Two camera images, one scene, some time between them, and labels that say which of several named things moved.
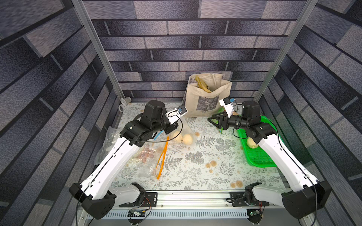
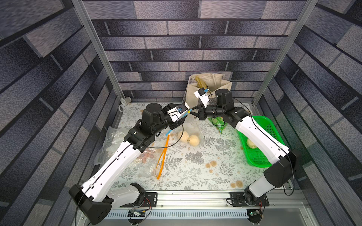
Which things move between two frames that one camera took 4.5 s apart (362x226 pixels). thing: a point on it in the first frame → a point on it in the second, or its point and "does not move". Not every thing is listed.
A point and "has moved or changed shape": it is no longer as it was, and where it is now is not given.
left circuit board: x=133 y=213 does not move
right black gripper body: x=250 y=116 → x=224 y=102
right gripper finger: x=222 y=124 → x=200 y=115
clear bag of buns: x=184 y=134 has moved or changed shape
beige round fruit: x=251 y=143 does not move
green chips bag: x=216 y=121 does not move
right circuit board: x=254 y=215 does not move
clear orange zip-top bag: x=149 y=160 does not move
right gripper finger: x=223 y=117 → x=200 y=108
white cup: x=125 y=101 does not move
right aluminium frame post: x=290 y=39 does not move
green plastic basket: x=257 y=157 does not move
